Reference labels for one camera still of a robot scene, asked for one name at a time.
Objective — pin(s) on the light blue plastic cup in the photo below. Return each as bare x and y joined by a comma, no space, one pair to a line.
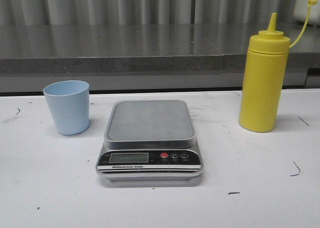
68,102

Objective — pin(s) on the yellow squeeze bottle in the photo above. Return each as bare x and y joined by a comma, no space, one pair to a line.
265,67

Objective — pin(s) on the silver electronic kitchen scale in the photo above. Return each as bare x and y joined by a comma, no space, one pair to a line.
150,140

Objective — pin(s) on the grey stone counter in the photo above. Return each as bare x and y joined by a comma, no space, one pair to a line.
125,58

